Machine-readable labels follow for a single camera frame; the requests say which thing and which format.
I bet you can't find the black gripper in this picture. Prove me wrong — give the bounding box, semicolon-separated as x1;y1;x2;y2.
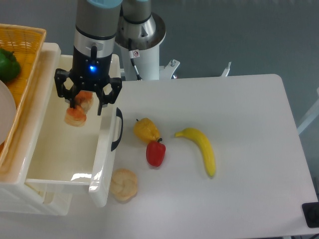
54;46;122;116

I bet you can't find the square toasted bread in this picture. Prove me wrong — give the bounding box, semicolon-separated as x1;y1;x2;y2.
64;91;94;127

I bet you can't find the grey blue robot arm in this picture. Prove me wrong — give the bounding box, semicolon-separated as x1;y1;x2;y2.
54;0;151;116

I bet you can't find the upper white drawer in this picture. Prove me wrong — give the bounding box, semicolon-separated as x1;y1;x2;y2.
24;54;123;208

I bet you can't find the round bread roll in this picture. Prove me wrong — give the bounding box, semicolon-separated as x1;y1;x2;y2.
110;168;138;202

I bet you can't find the white drawer cabinet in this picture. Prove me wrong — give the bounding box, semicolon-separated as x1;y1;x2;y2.
0;43;72;216

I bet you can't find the yellow bell pepper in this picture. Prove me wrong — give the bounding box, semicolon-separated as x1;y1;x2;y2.
133;118;160;144

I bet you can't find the yellow woven basket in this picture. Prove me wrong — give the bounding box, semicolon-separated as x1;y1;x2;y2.
0;23;46;164

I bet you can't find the green bell pepper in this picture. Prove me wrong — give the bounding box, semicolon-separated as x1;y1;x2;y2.
0;48;21;83

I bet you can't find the white round plate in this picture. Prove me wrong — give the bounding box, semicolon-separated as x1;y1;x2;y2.
0;81;16;144

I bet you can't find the red bell pepper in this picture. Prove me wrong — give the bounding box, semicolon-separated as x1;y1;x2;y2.
146;138;166;167

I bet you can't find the yellow banana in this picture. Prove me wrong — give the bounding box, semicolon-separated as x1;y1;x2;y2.
174;127;216;177

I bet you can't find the black device at table edge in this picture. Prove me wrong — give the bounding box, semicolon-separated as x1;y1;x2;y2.
302;202;319;228

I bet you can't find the black drawer handle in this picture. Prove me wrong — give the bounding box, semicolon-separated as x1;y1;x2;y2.
111;107;124;151

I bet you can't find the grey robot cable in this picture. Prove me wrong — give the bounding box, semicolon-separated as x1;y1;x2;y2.
128;38;143;81

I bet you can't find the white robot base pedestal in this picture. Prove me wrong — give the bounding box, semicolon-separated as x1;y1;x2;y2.
115;13;180;81

